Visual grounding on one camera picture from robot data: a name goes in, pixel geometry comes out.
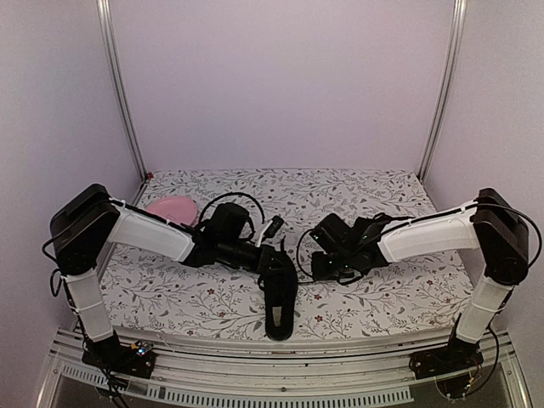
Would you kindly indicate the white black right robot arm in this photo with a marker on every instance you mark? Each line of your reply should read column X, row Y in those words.
column 507, row 240

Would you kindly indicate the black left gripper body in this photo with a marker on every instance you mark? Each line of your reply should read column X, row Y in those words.
column 230, row 255

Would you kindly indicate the floral patterned table mat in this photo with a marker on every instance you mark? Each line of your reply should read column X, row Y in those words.
column 145, row 291

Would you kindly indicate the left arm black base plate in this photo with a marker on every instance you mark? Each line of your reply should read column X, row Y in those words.
column 135, row 360

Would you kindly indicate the aluminium front rail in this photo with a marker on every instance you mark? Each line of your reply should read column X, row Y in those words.
column 364, row 372

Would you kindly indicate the right aluminium frame post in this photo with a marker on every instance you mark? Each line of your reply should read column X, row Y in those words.
column 447, row 79

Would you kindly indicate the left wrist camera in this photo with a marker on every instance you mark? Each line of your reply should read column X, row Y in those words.
column 268, row 230

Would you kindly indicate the left aluminium frame post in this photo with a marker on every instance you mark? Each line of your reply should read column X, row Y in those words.
column 108, row 36

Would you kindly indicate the pink plastic plate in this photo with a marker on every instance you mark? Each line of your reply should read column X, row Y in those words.
column 178, row 209

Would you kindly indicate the black canvas shoe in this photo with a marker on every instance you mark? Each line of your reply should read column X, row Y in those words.
column 278, row 279

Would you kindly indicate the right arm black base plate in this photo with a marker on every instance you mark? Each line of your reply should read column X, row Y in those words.
column 456, row 355

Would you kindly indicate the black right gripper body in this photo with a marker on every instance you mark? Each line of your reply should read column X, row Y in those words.
column 338, row 268

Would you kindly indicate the aluminium frame post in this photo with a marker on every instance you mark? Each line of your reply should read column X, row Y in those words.
column 108, row 36
column 447, row 79

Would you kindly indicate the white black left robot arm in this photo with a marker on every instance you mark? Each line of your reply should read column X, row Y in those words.
column 88, row 229

